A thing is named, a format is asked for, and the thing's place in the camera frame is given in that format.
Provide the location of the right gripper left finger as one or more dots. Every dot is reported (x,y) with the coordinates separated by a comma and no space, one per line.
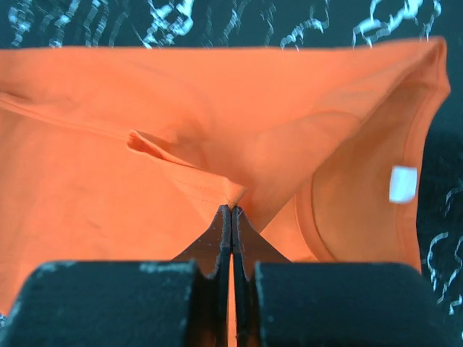
(181,302)

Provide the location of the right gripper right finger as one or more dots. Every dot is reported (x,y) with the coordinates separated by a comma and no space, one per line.
(284,303)

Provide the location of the orange t shirt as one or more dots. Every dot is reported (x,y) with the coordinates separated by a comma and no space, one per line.
(126,153)

